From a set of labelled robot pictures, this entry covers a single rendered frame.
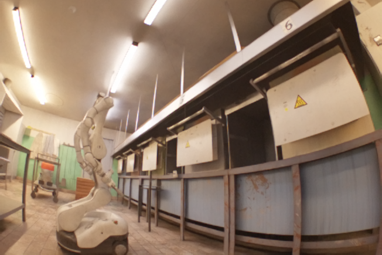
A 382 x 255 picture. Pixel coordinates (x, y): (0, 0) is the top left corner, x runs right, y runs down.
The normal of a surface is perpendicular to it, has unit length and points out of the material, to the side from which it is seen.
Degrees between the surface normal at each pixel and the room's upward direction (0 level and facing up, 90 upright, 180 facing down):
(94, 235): 90
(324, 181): 90
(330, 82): 90
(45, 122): 90
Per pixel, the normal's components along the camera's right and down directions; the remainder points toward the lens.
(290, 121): -0.82, -0.24
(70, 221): 0.72, -0.29
